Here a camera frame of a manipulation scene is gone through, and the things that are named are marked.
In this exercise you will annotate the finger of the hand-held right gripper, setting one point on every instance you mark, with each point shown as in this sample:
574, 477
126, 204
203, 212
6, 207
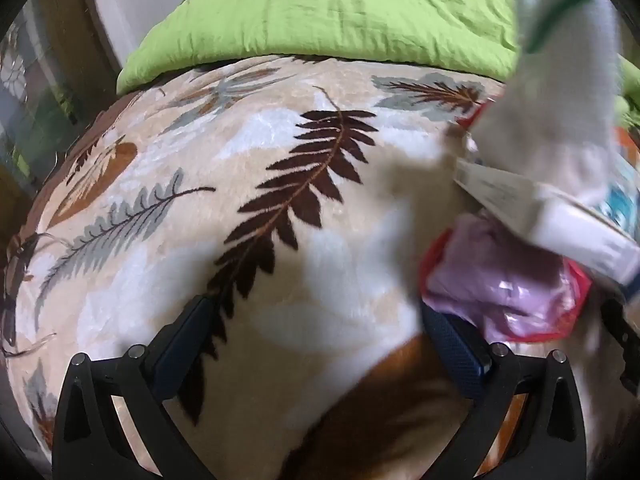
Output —
622, 330

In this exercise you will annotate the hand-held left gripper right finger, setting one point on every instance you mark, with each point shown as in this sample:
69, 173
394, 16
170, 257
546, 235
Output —
455, 352

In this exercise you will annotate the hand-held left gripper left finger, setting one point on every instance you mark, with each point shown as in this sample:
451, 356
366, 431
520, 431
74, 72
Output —
185, 347

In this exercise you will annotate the purple wrapper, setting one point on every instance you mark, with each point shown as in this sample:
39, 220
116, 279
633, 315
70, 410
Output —
490, 275

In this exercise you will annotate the white packet with red print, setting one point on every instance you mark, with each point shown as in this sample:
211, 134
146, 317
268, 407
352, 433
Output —
550, 220

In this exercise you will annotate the beige leaf print blanket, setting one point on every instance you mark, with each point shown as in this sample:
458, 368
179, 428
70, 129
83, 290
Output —
300, 285

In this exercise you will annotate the eyeglasses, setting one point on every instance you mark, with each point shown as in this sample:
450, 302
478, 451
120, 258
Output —
12, 285

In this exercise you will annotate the green duvet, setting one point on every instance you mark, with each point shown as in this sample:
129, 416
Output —
325, 10

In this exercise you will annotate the brown wooden post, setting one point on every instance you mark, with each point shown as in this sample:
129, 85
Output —
65, 35

